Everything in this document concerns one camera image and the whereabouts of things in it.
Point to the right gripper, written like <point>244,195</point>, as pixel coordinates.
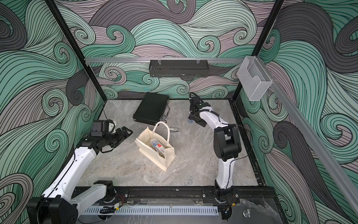
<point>191,116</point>

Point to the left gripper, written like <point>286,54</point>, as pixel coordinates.
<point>120,137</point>

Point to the cream canvas tote bag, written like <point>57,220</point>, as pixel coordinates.
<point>144,144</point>

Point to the clear compass case brown label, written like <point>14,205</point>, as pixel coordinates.
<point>174,130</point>

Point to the small lead box red label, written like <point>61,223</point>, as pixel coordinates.
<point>158,146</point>

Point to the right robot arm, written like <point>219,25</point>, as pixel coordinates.
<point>226,142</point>

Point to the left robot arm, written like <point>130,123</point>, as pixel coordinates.
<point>56,205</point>

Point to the black ribbed carrying case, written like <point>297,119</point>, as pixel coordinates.
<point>151,108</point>

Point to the aluminium wall rail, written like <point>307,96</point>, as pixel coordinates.
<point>159,59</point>

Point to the black wall tray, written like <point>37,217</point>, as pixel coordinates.
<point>179,68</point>

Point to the clear acrylic wall holder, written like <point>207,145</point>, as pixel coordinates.
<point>254,77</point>

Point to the white slotted cable duct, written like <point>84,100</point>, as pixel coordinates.
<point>167,210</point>

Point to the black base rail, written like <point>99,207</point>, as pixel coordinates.
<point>205,194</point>

